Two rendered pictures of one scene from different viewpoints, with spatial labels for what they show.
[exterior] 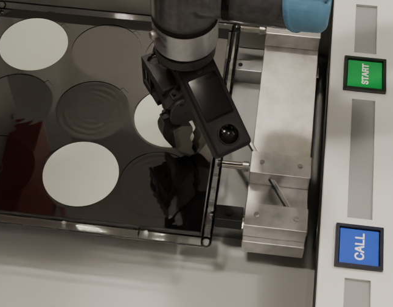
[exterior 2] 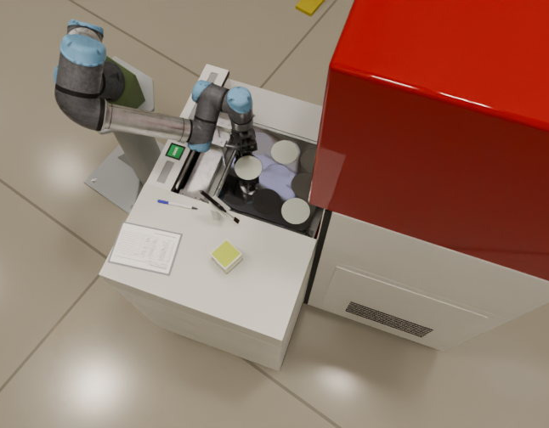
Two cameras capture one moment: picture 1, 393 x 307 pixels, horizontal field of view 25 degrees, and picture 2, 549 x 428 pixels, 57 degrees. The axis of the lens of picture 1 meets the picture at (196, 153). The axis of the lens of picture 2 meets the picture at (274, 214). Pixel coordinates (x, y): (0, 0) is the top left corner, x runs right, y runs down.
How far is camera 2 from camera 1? 173 cm
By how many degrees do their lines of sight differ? 57
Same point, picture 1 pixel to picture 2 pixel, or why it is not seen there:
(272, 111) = (209, 168)
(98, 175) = (279, 149)
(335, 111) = not seen: hidden behind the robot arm
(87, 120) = (279, 171)
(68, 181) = (289, 149)
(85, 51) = (274, 203)
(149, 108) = (255, 172)
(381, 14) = (156, 177)
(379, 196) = (190, 109)
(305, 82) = (193, 178)
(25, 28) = (297, 219)
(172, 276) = not seen: hidden behind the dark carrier
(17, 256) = not seen: hidden behind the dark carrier
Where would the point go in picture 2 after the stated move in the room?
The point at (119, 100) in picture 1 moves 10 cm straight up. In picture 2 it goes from (265, 178) to (265, 165)
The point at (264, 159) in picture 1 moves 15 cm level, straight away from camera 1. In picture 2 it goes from (220, 143) to (204, 177)
